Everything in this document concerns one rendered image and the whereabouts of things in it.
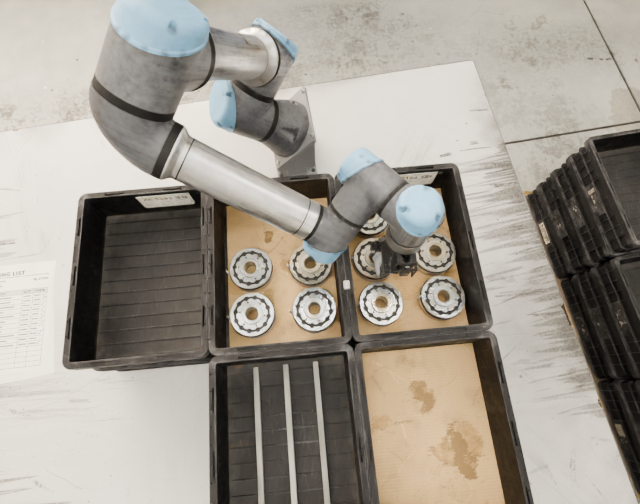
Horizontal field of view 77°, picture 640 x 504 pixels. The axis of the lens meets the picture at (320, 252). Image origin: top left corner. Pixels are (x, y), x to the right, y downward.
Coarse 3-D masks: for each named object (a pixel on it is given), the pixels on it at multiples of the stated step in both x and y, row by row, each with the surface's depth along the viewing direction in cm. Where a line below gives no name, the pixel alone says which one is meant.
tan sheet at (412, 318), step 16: (352, 240) 102; (352, 272) 99; (416, 272) 99; (448, 272) 99; (400, 288) 98; (416, 288) 98; (384, 304) 96; (416, 304) 96; (400, 320) 95; (416, 320) 95; (432, 320) 95; (448, 320) 95; (464, 320) 95
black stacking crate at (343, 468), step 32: (224, 384) 89; (320, 384) 91; (224, 416) 86; (352, 416) 84; (224, 448) 84; (352, 448) 87; (224, 480) 82; (256, 480) 85; (288, 480) 85; (320, 480) 85; (352, 480) 85
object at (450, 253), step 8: (432, 240) 98; (440, 240) 98; (448, 240) 98; (424, 248) 97; (448, 248) 97; (416, 256) 97; (424, 256) 97; (448, 256) 97; (424, 264) 96; (432, 264) 96; (440, 264) 96; (448, 264) 96
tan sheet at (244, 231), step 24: (240, 216) 104; (240, 240) 102; (264, 240) 102; (288, 240) 102; (288, 264) 100; (312, 264) 100; (264, 288) 98; (288, 288) 98; (288, 312) 96; (312, 312) 96; (240, 336) 94; (264, 336) 94; (288, 336) 94; (312, 336) 94; (336, 336) 94
